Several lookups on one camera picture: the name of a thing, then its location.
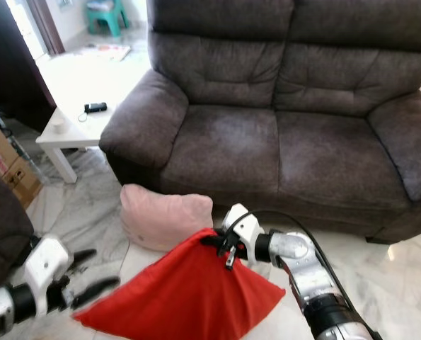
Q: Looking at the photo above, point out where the red pillow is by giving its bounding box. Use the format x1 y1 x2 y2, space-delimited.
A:
73 228 287 340

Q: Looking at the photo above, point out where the pink pillow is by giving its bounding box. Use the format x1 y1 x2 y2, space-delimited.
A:
120 183 215 253

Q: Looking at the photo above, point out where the teal plastic chair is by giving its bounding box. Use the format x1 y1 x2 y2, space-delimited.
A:
85 0 129 38

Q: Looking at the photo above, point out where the brown fabric sofa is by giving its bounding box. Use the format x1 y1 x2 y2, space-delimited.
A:
99 0 421 245
0 164 35 291

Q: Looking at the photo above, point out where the brown cardboard box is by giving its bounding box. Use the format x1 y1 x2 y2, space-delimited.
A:
0 131 42 210

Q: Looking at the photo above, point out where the white low table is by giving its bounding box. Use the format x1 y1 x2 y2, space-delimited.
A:
35 103 115 184

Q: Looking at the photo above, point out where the dark door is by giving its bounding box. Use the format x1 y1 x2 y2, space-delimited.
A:
0 0 57 132

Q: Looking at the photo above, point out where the printed floor mat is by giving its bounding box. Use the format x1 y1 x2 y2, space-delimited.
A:
76 43 132 62

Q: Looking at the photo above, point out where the folded white cloth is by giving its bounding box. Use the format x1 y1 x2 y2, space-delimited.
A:
88 0 115 13

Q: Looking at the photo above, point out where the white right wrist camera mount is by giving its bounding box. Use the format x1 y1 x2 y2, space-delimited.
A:
222 203 264 266

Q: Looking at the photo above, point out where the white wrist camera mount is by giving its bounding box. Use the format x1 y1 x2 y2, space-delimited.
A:
222 203 264 266
24 235 75 312

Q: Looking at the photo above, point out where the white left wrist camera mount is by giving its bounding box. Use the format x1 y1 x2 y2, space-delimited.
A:
24 235 75 312

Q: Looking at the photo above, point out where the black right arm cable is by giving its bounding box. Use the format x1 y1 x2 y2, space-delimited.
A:
237 210 377 337

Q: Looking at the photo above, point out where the brown door frame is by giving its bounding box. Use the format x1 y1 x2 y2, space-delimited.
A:
24 0 67 56

